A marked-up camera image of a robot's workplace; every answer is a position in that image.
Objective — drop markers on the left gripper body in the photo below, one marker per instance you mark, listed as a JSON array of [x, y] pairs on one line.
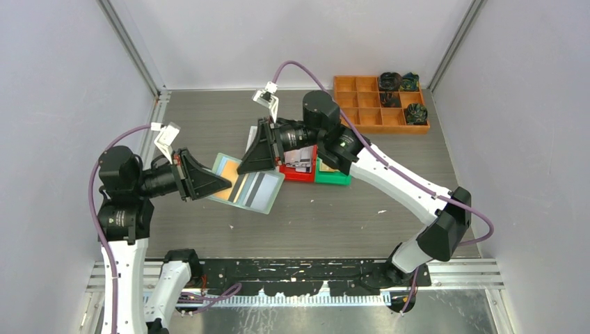
[[177, 159]]

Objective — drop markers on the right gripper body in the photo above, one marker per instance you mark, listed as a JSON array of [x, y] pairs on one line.
[[275, 133]]

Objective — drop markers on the green card holder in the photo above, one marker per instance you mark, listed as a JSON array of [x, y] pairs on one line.
[[254, 192]]

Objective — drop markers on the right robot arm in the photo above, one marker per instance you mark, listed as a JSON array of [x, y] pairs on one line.
[[442, 212]]

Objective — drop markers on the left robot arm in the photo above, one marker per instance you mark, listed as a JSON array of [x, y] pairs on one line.
[[124, 218]]

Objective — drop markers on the silver cards stack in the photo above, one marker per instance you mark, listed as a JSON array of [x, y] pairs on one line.
[[300, 160]]

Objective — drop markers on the gold cards stack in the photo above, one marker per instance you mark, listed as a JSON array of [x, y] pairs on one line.
[[325, 168]]

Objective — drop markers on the white plastic bin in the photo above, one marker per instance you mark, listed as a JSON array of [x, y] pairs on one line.
[[251, 136]]

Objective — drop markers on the red plastic bin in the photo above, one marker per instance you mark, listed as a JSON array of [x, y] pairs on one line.
[[291, 175]]

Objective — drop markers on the green plastic bin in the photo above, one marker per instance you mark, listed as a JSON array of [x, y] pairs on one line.
[[336, 178]]

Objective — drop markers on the dark rolled cloth middle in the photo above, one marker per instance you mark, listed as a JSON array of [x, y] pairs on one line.
[[390, 99]]

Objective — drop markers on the wooden compartment tray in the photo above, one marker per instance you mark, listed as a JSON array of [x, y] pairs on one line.
[[358, 96]]

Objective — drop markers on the dark rolled cloth top-left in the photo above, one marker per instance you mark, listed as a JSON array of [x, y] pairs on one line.
[[389, 81]]

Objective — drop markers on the green rolled cloth bottom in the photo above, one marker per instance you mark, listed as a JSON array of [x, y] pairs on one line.
[[416, 114]]

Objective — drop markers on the green rolled cloth top-right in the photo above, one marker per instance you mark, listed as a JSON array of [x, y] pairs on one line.
[[410, 82]]

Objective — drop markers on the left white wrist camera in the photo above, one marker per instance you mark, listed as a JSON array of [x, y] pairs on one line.
[[166, 134]]

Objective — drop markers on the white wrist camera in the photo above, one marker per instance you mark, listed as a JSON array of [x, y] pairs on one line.
[[267, 98], [166, 134]]

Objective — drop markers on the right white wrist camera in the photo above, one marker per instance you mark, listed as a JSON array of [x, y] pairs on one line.
[[267, 98]]

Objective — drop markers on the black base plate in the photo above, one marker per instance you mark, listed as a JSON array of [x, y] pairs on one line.
[[297, 277]]

